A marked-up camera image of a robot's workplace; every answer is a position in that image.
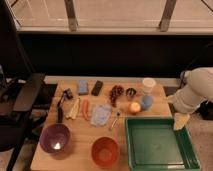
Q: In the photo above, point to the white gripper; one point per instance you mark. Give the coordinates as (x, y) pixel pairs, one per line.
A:
(184, 101)

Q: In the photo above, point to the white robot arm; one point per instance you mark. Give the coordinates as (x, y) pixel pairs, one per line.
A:
(200, 80)

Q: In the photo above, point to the red bowl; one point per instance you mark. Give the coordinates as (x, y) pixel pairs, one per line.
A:
(105, 152)

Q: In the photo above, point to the purple bowl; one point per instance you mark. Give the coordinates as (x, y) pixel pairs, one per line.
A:
(54, 138)

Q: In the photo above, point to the green plastic tray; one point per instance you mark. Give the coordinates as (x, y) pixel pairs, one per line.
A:
(153, 145)

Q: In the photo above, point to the blue cup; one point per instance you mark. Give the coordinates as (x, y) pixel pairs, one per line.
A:
(146, 102)

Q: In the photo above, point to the white cup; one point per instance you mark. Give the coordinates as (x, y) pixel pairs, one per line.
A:
(147, 85)

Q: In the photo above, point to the apple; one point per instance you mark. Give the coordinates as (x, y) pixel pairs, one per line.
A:
(134, 107)

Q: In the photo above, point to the small metal cup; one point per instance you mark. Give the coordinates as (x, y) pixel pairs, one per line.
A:
(130, 93)

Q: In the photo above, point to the metal spoon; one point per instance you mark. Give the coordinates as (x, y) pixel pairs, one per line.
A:
(115, 121)

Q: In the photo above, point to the light blue cloth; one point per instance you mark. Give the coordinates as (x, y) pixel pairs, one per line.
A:
(100, 115)

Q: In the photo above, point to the black rectangular block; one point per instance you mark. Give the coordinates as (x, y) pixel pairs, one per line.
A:
(97, 88)

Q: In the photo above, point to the orange carrot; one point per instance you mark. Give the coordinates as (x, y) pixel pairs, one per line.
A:
(85, 108)

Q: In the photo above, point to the wooden table board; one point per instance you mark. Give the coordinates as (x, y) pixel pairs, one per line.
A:
(76, 156)

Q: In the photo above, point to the blue sponge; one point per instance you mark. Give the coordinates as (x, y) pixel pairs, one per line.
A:
(83, 87)

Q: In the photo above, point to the black office chair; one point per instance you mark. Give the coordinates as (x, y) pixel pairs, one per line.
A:
(20, 87)

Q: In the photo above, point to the black handled spatula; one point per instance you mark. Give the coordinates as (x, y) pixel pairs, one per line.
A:
(59, 109)

